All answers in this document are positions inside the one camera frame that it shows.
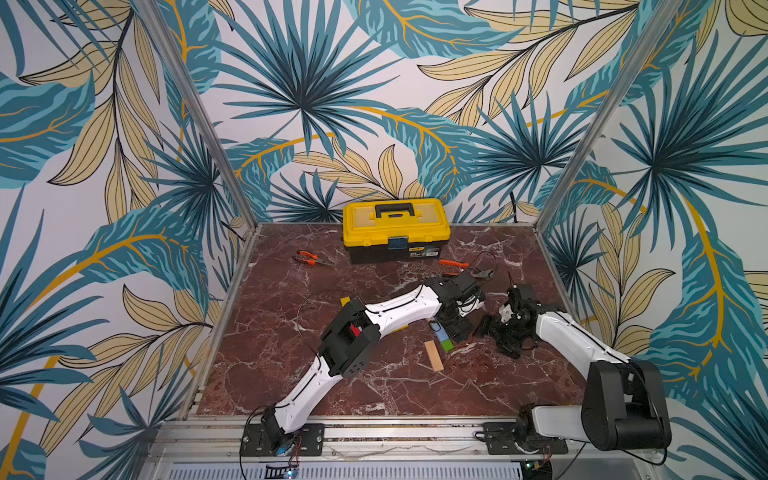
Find large orange-handled pliers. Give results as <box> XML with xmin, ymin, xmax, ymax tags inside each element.
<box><xmin>438</xmin><ymin>259</ymin><xmax>495</xmax><ymax>280</ymax></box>

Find small orange-handled pliers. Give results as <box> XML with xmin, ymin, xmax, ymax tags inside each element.
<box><xmin>292</xmin><ymin>250</ymin><xmax>334</xmax><ymax>267</ymax></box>

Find light blue block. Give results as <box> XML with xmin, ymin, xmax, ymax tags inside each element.
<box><xmin>429</xmin><ymin>322</ymin><xmax>448</xmax><ymax>342</ymax></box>

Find yellow black toolbox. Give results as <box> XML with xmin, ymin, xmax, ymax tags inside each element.
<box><xmin>342</xmin><ymin>198</ymin><xmax>451</xmax><ymax>264</ymax></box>

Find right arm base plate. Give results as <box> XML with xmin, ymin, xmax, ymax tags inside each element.
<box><xmin>474</xmin><ymin>422</ymin><xmax>569</xmax><ymax>456</ymax></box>

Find natural wood block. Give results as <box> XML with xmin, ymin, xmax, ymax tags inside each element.
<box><xmin>424</xmin><ymin>340</ymin><xmax>444</xmax><ymax>372</ymax></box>

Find aluminium front rail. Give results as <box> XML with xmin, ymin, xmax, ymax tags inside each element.
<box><xmin>139</xmin><ymin>416</ymin><xmax>664</xmax><ymax>479</ymax></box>

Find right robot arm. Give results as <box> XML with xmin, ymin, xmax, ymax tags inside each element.
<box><xmin>476</xmin><ymin>285</ymin><xmax>672</xmax><ymax>451</ymax></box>

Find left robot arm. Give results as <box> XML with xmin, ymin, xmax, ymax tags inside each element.
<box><xmin>261</xmin><ymin>272</ymin><xmax>485</xmax><ymax>455</ymax></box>

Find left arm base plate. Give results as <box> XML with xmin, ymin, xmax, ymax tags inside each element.
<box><xmin>240</xmin><ymin>423</ymin><xmax>325</xmax><ymax>457</ymax></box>

